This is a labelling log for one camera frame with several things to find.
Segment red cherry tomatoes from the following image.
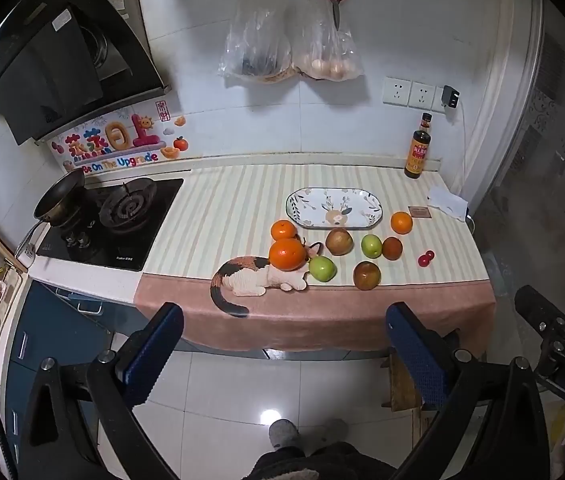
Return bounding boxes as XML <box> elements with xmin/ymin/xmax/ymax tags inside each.
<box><xmin>418</xmin><ymin>250</ymin><xmax>435</xmax><ymax>268</ymax></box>

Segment dark red apple front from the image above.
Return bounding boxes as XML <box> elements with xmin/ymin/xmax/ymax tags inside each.
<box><xmin>353</xmin><ymin>261</ymin><xmax>381</xmax><ymax>290</ymax></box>

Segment dark orange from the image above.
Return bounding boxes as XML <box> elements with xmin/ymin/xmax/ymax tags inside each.
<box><xmin>382</xmin><ymin>236</ymin><xmax>404</xmax><ymax>261</ymax></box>

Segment green apple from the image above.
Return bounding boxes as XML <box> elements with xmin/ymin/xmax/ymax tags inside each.
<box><xmin>308</xmin><ymin>256</ymin><xmax>337</xmax><ymax>283</ymax></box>
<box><xmin>361</xmin><ymin>234</ymin><xmax>383</xmax><ymax>259</ymax></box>

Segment bright orange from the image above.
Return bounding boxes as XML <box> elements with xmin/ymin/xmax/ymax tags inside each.
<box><xmin>389</xmin><ymin>211</ymin><xmax>413</xmax><ymax>235</ymax></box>

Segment red yellow apple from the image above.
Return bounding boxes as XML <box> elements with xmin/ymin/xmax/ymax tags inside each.
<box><xmin>325</xmin><ymin>228</ymin><xmax>354</xmax><ymax>256</ymax></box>

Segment large orange with stem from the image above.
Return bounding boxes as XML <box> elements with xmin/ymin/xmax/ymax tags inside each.
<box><xmin>268</xmin><ymin>237</ymin><xmax>307</xmax><ymax>272</ymax></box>

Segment small orange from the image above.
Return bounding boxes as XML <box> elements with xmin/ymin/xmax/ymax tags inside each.
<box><xmin>270</xmin><ymin>220</ymin><xmax>297</xmax><ymax>240</ymax></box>

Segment wooden stool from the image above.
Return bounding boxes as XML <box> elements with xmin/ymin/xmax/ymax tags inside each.
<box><xmin>381</xmin><ymin>346</ymin><xmax>463</xmax><ymax>413</ymax></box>

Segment blue cabinet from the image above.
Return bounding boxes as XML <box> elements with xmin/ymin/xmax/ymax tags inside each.
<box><xmin>0</xmin><ymin>278</ymin><xmax>268</xmax><ymax>461</ymax></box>

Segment black gas stove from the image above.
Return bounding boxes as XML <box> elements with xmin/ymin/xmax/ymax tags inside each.
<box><xmin>36</xmin><ymin>178</ymin><xmax>184</xmax><ymax>271</ymax></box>

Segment brown label patch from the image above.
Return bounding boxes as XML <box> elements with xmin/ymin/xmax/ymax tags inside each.
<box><xmin>408</xmin><ymin>206</ymin><xmax>432</xmax><ymax>219</ymax></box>

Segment grey slipper foot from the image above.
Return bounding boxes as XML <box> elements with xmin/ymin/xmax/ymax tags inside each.
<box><xmin>268</xmin><ymin>418</ymin><xmax>302</xmax><ymax>450</ymax></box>

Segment white paper napkin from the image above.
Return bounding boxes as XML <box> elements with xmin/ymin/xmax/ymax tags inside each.
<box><xmin>427</xmin><ymin>186</ymin><xmax>468</xmax><ymax>222</ymax></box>

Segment striped table cloth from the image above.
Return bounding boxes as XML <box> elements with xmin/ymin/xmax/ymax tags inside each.
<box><xmin>134</xmin><ymin>165</ymin><xmax>496</xmax><ymax>354</ymax></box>

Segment black frying pan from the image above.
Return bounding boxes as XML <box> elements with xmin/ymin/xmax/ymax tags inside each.
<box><xmin>14</xmin><ymin>169</ymin><xmax>85</xmax><ymax>259</ymax></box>

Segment oval floral plate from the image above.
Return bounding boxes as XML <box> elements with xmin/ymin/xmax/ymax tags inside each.
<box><xmin>284</xmin><ymin>188</ymin><xmax>383</xmax><ymax>230</ymax></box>

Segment soy sauce bottle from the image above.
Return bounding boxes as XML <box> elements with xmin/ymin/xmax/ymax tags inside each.
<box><xmin>404</xmin><ymin>113</ymin><xmax>432</xmax><ymax>179</ymax></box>

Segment black power adapter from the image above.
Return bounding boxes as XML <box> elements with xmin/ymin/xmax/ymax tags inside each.
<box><xmin>441</xmin><ymin>84</ymin><xmax>460</xmax><ymax>108</ymax></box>

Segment black range hood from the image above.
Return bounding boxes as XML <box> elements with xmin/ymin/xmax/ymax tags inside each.
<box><xmin>0</xmin><ymin>0</ymin><xmax>166</xmax><ymax>144</ymax></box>

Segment plastic bag with eggs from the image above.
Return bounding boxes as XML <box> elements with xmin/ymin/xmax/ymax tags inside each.
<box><xmin>291</xmin><ymin>0</ymin><xmax>363</xmax><ymax>82</ymax></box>

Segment plastic bag dark contents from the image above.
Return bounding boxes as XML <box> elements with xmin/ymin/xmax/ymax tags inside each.
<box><xmin>218</xmin><ymin>0</ymin><xmax>293</xmax><ymax>84</ymax></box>

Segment white wall sockets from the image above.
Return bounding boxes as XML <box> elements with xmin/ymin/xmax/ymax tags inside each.
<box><xmin>381</xmin><ymin>77</ymin><xmax>445</xmax><ymax>113</ymax></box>

